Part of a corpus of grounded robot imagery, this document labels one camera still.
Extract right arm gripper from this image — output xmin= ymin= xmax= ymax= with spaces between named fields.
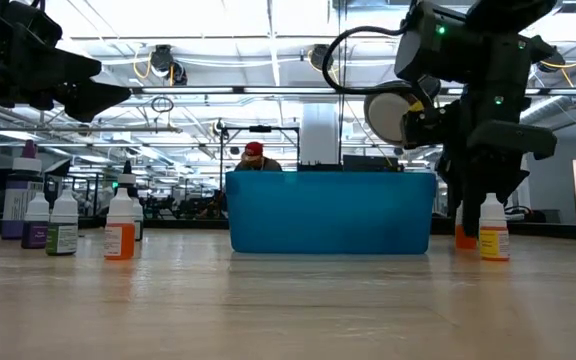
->
xmin=436 ymin=101 xmax=559 ymax=237

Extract small orange food coloring bottle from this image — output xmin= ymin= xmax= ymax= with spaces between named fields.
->
xmin=103 ymin=187 xmax=137 ymax=261
xmin=454 ymin=202 xmax=478 ymax=250

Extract small yellow food coloring bottle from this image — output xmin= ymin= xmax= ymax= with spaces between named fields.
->
xmin=478 ymin=192 xmax=511 ymax=262

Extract large black food coloring bottle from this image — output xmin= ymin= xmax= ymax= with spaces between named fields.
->
xmin=117 ymin=159 xmax=140 ymax=200

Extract large purple food coloring bottle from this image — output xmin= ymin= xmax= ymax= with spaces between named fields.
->
xmin=0 ymin=139 xmax=45 ymax=241

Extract small green food coloring bottle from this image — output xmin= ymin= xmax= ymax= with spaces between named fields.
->
xmin=45 ymin=187 xmax=80 ymax=257

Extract small purple food coloring bottle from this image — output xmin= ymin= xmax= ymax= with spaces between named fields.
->
xmin=20 ymin=192 xmax=51 ymax=250

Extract black monitor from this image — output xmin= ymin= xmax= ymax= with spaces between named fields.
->
xmin=342 ymin=154 xmax=402 ymax=174

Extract black gooseneck desk lamp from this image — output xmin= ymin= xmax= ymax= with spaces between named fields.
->
xmin=363 ymin=74 xmax=443 ymax=150

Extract blue plastic bin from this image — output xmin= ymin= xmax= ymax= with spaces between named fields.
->
xmin=224 ymin=170 xmax=438 ymax=255

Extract person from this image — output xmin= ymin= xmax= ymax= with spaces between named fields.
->
xmin=233 ymin=141 xmax=284 ymax=173

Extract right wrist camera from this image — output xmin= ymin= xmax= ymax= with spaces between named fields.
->
xmin=401 ymin=94 xmax=465 ymax=152

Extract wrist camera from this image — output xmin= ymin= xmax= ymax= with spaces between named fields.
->
xmin=401 ymin=94 xmax=465 ymax=152
xmin=0 ymin=0 xmax=64 ymax=49

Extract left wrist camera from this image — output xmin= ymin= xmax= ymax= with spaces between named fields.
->
xmin=0 ymin=0 xmax=64 ymax=49

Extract black cable bundle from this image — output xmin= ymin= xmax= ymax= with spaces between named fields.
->
xmin=505 ymin=204 xmax=548 ymax=224

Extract black ceiling cable reel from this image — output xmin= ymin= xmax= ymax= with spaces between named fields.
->
xmin=148 ymin=43 xmax=189 ymax=87
xmin=537 ymin=47 xmax=568 ymax=75
xmin=308 ymin=43 xmax=336 ymax=73

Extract black aluminium table frame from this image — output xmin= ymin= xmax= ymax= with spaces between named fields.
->
xmin=0 ymin=217 xmax=576 ymax=241

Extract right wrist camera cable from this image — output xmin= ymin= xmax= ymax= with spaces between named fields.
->
xmin=321 ymin=24 xmax=420 ymax=97

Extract black camera stand frame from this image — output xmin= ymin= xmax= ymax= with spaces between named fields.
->
xmin=217 ymin=124 xmax=302 ymax=174

